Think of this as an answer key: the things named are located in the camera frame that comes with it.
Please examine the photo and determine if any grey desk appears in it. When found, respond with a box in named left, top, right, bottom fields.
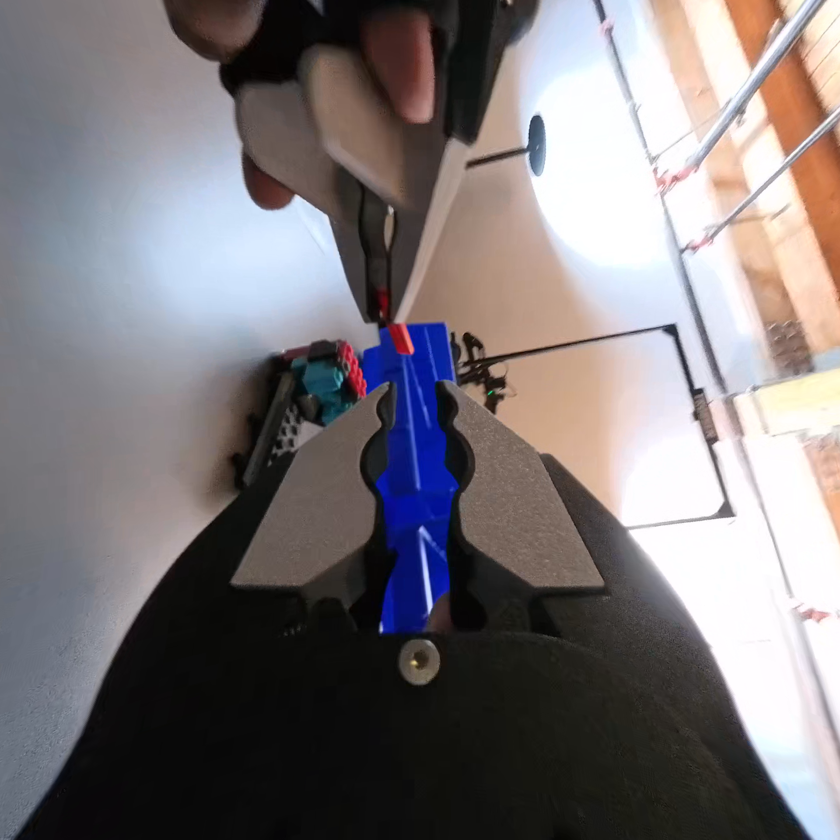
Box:
left=0, top=0, right=388, bottom=840

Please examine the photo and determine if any blue storage bin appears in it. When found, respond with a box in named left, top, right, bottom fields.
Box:
left=362, top=322, right=458, bottom=636

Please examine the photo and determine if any red teal toy brick truck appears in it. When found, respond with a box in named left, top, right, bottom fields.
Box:
left=231, top=338, right=368, bottom=490

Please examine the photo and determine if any black disc on pole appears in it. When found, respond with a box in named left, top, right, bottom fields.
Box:
left=466, top=115, right=547, bottom=177

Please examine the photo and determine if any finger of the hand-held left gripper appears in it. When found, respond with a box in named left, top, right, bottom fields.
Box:
left=305, top=49, right=470, bottom=317
left=239, top=85, right=388, bottom=324

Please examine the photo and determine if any red toy brick plate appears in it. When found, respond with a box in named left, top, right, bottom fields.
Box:
left=374, top=287, right=414, bottom=357

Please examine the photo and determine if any thin black overhead frame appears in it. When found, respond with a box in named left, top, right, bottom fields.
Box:
left=459, top=323, right=735, bottom=529

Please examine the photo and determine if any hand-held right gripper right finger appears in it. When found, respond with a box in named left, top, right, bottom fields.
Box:
left=436, top=381, right=606, bottom=634

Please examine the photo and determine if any person's left hand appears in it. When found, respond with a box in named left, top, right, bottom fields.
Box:
left=164, top=0, right=437, bottom=211

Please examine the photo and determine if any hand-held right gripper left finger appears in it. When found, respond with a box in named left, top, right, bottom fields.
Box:
left=230, top=382, right=399, bottom=632

